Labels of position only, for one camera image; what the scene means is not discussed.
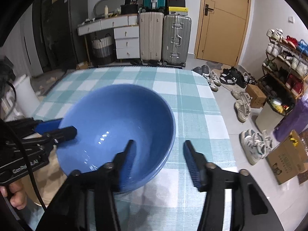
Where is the wooden shoe rack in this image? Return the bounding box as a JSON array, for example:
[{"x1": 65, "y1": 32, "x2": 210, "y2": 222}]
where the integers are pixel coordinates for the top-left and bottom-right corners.
[{"x1": 261, "y1": 36, "x2": 308, "y2": 99}]

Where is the silver suitcase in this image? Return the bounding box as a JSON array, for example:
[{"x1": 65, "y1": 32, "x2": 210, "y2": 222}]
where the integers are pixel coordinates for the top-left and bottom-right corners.
[{"x1": 162, "y1": 14, "x2": 192, "y2": 65}]

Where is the white electric kettle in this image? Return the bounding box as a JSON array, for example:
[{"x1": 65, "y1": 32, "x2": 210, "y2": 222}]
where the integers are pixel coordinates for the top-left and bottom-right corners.
[{"x1": 12, "y1": 76, "x2": 39, "y2": 116}]

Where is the grey floor mat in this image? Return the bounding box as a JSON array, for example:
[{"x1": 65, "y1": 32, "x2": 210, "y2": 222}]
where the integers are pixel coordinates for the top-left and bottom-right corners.
[{"x1": 207, "y1": 61, "x2": 224, "y2": 70}]

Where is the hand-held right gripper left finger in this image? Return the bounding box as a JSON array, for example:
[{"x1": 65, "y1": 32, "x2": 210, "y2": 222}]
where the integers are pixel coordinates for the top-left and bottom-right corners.
[{"x1": 46, "y1": 140, "x2": 136, "y2": 231}]

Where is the teal checked tablecloth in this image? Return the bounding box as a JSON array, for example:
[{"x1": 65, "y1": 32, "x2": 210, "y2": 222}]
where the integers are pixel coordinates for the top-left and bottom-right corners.
[{"x1": 31, "y1": 66, "x2": 237, "y2": 231}]

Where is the large printed cardboard box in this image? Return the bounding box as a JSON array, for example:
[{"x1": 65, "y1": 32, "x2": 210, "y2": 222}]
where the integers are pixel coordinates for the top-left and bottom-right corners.
[{"x1": 266, "y1": 129, "x2": 308, "y2": 185}]

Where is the blue bowl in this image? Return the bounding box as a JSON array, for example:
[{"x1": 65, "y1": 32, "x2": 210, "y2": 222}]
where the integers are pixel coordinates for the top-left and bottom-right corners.
[{"x1": 56, "y1": 84, "x2": 176, "y2": 195}]

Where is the dark grey refrigerator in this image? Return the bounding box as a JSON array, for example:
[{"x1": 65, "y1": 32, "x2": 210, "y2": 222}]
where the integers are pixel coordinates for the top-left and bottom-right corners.
[{"x1": 52, "y1": 0, "x2": 88, "y2": 65}]

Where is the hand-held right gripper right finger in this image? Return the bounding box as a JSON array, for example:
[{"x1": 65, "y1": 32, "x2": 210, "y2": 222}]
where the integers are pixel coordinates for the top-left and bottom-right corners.
[{"x1": 183, "y1": 140, "x2": 285, "y2": 231}]

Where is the dark doormat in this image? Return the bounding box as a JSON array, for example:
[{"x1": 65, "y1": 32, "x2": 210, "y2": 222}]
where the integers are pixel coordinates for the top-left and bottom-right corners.
[{"x1": 297, "y1": 171, "x2": 308, "y2": 184}]

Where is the oval grey-framed mirror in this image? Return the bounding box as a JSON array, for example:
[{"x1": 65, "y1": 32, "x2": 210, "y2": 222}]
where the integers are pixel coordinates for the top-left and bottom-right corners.
[{"x1": 93, "y1": 0, "x2": 126, "y2": 18}]

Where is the beige suitcase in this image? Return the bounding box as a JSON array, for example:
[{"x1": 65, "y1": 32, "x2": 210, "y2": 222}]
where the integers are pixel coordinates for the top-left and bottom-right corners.
[{"x1": 139, "y1": 12, "x2": 164, "y2": 62}]

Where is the cream round plate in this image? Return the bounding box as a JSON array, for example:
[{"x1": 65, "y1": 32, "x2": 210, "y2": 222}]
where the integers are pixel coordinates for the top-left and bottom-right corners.
[{"x1": 20, "y1": 159, "x2": 68, "y2": 206}]

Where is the plain black shoe box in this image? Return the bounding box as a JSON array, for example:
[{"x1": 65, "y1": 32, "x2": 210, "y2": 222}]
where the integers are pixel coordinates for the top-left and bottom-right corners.
[{"x1": 167, "y1": 0, "x2": 186, "y2": 8}]

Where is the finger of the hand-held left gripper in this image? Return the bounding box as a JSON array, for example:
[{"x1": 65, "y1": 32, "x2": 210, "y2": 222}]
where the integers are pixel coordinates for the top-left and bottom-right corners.
[
  {"x1": 34, "y1": 118, "x2": 63, "y2": 135},
  {"x1": 42, "y1": 126, "x2": 77, "y2": 148}
]

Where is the white dressing table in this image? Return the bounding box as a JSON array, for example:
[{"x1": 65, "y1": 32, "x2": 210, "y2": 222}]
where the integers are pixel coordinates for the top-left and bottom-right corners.
[{"x1": 77, "y1": 14, "x2": 140, "y2": 37}]

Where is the purple plastic bag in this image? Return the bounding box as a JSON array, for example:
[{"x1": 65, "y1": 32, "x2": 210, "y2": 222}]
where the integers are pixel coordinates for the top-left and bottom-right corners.
[{"x1": 273, "y1": 99, "x2": 308, "y2": 142}]

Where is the wooden door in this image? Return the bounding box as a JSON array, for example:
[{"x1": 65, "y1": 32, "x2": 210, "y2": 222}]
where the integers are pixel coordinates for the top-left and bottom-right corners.
[{"x1": 194, "y1": 0, "x2": 252, "y2": 66}]

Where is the woven laundry basket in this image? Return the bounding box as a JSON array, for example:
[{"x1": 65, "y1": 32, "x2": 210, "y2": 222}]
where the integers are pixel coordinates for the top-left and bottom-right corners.
[{"x1": 91, "y1": 35, "x2": 115, "y2": 64}]

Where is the black storage box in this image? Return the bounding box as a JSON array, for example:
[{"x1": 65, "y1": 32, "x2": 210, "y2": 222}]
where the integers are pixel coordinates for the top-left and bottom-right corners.
[{"x1": 120, "y1": 4, "x2": 139, "y2": 15}]

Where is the white trash bin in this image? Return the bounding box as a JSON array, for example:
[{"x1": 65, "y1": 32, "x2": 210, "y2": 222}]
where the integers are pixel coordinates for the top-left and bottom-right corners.
[{"x1": 255, "y1": 99, "x2": 293, "y2": 134}]

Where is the brown cardboard box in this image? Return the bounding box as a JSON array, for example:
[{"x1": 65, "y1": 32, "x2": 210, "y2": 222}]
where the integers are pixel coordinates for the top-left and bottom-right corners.
[{"x1": 245, "y1": 84, "x2": 267, "y2": 109}]

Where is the shoe rack with shoes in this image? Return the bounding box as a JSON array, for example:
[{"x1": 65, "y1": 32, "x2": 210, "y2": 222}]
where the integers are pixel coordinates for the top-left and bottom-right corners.
[{"x1": 262, "y1": 28, "x2": 308, "y2": 97}]

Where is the person's left hand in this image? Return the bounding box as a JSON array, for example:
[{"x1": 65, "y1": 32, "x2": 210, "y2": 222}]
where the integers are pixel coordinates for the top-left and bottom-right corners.
[{"x1": 0, "y1": 180, "x2": 28, "y2": 210}]

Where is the black cable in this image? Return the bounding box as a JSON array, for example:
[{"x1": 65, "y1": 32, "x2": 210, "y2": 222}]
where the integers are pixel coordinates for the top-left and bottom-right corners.
[{"x1": 0, "y1": 79, "x2": 49, "y2": 210}]

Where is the yellow shoe box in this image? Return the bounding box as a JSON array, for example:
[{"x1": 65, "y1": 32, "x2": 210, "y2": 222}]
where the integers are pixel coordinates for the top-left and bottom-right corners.
[{"x1": 166, "y1": 7, "x2": 189, "y2": 16}]

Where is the group of loose shoes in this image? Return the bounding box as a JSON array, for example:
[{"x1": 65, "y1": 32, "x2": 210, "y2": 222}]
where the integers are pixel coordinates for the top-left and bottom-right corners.
[{"x1": 192, "y1": 65, "x2": 273, "y2": 165}]

